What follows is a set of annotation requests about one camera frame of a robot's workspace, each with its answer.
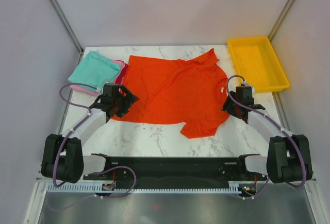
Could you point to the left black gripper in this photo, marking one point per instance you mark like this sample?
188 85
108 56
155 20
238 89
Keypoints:
128 100

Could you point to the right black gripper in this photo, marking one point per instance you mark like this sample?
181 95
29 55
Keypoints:
227 107

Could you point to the orange t-shirt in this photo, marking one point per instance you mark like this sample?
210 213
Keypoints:
178 91

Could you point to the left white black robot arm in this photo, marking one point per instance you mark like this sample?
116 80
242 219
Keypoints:
63 160

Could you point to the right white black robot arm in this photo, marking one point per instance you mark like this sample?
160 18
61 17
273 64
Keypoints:
288 158

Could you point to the crimson folded t-shirt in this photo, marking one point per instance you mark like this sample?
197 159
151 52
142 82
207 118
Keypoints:
121 75

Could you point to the pink folded t-shirt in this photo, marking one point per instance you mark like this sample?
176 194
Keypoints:
84 88

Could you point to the teal folded t-shirt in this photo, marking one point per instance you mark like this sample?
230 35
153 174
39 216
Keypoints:
96 70

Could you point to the yellow plastic tray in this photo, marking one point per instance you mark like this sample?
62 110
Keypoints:
255 59

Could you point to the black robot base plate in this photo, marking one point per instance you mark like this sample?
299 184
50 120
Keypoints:
174 171

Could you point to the white slotted cable duct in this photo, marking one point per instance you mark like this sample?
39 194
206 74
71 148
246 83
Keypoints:
102 188

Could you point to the aluminium extrusion rail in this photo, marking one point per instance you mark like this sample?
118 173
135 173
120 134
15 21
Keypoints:
66 174

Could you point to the left aluminium frame post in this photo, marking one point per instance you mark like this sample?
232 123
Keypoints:
68 28

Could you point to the aluminium frame post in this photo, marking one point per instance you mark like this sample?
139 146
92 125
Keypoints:
68 28
288 5

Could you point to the right aluminium frame post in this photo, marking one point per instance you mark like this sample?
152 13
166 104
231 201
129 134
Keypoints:
288 5

